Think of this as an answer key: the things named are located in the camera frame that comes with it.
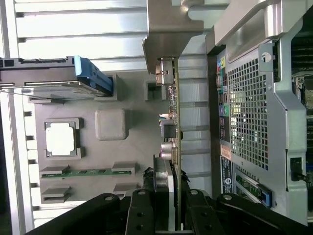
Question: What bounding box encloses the grey parts rack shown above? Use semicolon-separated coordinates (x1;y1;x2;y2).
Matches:
23;72;177;214

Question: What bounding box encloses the blue slot retainer clip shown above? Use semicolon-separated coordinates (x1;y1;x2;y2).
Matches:
259;187;272;209

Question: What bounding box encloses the hard disk in blue caddy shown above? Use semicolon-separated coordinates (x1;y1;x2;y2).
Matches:
0;55;115;101

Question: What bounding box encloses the dark grey open PC case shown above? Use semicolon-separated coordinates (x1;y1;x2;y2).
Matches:
204;0;313;227

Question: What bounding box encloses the green RAM stick on rack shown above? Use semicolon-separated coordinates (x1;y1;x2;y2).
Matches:
40;167;136;179

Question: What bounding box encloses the silver CPU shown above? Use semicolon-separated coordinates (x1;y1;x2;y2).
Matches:
45;121;76;157

